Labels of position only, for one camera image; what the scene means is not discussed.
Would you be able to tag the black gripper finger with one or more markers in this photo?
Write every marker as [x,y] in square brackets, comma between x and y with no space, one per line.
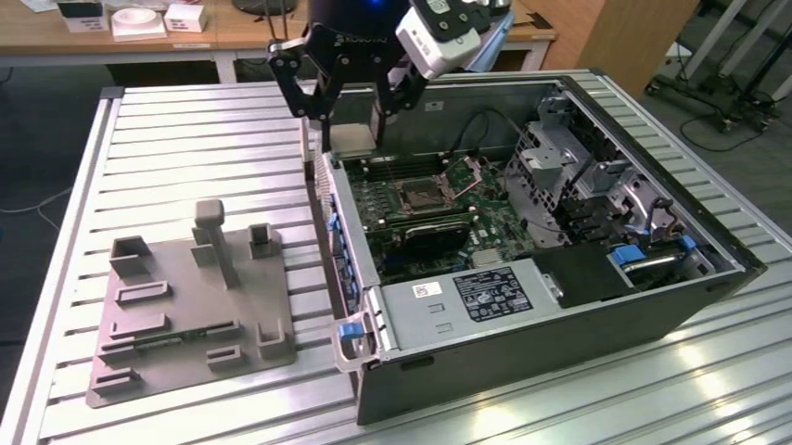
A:
[400,99]
[297,104]

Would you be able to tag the silver CPU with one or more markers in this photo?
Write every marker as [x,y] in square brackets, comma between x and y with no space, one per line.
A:
[352,139]

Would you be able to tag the black RAM slot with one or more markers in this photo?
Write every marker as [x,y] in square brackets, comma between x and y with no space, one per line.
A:
[405,169]
[404,164]
[409,158]
[408,174]

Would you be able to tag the CPU socket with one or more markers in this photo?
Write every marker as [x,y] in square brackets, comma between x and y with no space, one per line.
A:
[424,194]

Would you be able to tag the dark monitor foot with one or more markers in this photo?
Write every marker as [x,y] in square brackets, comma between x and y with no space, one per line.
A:
[267,4]

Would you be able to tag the silver drive cage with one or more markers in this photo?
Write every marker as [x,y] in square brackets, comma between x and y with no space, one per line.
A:
[544,162]

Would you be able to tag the flat brown cardboard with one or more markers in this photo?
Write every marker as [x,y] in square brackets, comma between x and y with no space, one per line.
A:
[532,21]

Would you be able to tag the black expansion card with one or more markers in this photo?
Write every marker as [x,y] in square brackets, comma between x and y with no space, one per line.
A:
[434,238]

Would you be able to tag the white round holder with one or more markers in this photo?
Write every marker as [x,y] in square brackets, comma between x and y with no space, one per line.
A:
[138,25]

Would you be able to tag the green motherboard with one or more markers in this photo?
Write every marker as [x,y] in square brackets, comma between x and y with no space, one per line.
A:
[490,227]

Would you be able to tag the silver chipset heatsink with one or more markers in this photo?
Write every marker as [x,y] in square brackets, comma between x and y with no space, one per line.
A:
[491,258]

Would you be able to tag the wooden cabinet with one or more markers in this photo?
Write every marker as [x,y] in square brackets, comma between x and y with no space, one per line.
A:
[626,41]

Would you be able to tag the black and white box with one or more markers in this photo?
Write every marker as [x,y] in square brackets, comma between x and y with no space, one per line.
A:
[82,16]

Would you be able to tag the wooden desk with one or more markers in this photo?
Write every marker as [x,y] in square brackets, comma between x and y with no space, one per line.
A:
[38,44]

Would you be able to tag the wheeled equipment stand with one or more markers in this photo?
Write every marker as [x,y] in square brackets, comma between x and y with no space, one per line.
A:
[681,85]

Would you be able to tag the silver power supply unit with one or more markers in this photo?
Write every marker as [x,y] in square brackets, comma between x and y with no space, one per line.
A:
[422,320]

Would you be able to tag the black plastic shroud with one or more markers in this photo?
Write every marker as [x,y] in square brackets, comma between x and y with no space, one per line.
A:
[582,273]

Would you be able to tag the blue case latch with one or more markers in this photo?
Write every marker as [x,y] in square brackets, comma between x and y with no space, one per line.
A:
[349,331]

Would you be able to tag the blue plastic clip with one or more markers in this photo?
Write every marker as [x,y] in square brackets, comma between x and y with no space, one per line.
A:
[627,257]

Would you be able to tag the green RAM stick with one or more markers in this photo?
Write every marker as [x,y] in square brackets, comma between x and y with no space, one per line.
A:
[164,342]

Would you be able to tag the grey parts rack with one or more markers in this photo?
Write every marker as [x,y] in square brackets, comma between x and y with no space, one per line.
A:
[186,371]

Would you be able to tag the black open PC case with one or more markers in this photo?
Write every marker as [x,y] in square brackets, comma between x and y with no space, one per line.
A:
[495,371]

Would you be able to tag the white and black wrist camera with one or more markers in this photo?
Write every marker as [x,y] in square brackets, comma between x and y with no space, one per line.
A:
[434,51]

